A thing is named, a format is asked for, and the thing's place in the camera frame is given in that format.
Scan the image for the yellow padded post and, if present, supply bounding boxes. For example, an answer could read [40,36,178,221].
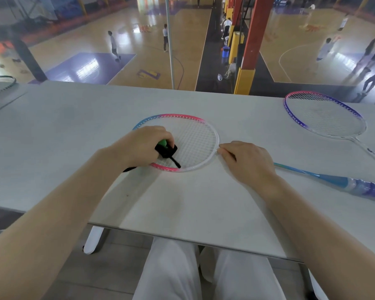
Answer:
[228,31,245,65]

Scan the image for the person's right hand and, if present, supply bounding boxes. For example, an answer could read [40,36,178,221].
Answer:
[217,140,283,200]

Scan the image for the green badminton racket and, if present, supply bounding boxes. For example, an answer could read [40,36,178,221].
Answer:
[0,75,17,99]

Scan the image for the pink blue badminton racket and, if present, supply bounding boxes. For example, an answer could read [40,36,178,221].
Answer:
[132,114,375,203]

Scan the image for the red pillar with yellow base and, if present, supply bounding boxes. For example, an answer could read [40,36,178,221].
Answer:
[233,0,275,96]

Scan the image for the purple pink badminton racket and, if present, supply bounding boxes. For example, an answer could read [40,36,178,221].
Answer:
[283,91,375,168]

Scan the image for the dark hoop post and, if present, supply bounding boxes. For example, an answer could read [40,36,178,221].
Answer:
[9,27,48,83]

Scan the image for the group of distant people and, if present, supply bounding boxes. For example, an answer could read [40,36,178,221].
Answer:
[0,0,375,96]

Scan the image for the person's right forearm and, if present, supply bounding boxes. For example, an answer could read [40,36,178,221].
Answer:
[265,179,375,300]

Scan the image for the person's left forearm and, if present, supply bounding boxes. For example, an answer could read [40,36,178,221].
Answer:
[0,146,132,300]

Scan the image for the green black cleaning cloth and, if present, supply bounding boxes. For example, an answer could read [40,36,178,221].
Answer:
[122,139,182,173]

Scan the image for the person's left hand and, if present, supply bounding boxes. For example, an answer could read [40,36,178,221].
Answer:
[107,125,175,169]

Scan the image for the person's white trousers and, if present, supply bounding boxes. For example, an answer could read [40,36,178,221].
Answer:
[132,236,287,300]

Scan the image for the white table leg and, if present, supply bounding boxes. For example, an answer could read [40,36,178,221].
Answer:
[83,225,105,255]
[300,262,330,300]

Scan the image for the metal window mullion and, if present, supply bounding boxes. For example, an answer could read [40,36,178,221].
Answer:
[165,0,175,90]

